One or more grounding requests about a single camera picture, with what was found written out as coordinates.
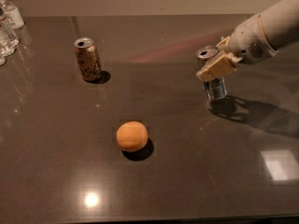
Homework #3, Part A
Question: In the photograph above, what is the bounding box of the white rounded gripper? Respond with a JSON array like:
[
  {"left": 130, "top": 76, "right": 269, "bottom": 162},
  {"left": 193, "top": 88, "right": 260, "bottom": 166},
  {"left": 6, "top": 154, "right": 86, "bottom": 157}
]
[{"left": 196, "top": 14, "right": 278, "bottom": 81}]

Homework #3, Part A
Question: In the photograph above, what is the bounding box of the silver redbull can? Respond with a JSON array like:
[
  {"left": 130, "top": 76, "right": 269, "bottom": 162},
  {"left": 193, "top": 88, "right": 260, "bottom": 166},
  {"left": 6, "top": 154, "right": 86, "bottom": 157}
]
[{"left": 196, "top": 46, "right": 227, "bottom": 101}]

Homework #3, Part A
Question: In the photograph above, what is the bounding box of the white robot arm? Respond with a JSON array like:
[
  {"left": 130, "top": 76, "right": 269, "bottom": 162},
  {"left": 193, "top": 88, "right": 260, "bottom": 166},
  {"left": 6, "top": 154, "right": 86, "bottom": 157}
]
[{"left": 196, "top": 0, "right": 299, "bottom": 82}]

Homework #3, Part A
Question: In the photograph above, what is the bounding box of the gold brown soda can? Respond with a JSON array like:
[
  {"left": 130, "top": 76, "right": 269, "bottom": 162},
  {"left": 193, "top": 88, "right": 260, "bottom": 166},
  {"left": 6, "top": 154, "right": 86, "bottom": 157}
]
[{"left": 74, "top": 37, "right": 102, "bottom": 82}]

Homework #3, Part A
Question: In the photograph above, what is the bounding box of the orange fruit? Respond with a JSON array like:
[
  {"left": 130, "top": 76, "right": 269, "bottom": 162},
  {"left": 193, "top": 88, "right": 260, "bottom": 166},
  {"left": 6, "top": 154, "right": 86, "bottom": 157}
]
[{"left": 116, "top": 121, "right": 149, "bottom": 152}]

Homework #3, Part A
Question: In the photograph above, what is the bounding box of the clear plastic water bottle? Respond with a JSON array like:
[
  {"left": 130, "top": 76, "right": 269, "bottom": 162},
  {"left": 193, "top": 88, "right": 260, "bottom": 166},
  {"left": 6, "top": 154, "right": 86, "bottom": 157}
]
[{"left": 0, "top": 8, "right": 20, "bottom": 57}]

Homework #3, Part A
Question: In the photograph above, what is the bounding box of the white-label plastic bottle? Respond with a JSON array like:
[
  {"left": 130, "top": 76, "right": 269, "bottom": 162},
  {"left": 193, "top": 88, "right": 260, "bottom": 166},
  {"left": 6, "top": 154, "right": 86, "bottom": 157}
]
[{"left": 0, "top": 0, "right": 24, "bottom": 30}]

